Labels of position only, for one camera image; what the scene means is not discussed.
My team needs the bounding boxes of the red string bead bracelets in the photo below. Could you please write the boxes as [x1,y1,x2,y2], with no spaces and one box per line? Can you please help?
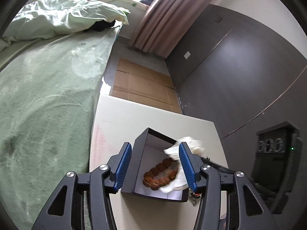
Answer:
[189,188,201,200]

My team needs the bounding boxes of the dark wooden bead bracelet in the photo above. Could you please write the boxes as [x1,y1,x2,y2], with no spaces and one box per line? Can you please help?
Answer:
[142,157,180,191]

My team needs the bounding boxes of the black jewelry box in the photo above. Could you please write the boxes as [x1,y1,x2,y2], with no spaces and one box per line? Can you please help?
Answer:
[121,128,188,202]

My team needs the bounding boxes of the white low table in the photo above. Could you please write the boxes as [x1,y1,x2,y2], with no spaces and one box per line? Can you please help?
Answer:
[89,83,227,229]

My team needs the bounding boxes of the dark grey wardrobe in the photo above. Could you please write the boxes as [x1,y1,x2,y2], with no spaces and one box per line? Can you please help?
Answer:
[165,3,307,230]

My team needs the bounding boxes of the flattened cardboard floor sheets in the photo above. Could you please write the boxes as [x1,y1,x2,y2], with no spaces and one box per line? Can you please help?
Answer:
[111,58,182,114]

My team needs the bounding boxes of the green bed sheet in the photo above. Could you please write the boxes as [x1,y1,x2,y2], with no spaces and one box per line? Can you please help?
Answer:
[1,26,120,229]

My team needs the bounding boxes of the black garment on bed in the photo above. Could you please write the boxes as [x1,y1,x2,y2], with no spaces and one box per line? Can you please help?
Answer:
[84,20,116,32]

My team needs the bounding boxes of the pink curtain right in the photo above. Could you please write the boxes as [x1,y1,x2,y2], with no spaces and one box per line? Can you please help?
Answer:
[130,0,212,58]

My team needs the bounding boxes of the light green duvet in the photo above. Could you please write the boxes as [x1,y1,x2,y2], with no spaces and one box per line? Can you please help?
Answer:
[1,0,130,49]

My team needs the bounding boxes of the white wall switch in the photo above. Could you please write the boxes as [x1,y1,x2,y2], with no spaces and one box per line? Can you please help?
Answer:
[184,51,191,60]

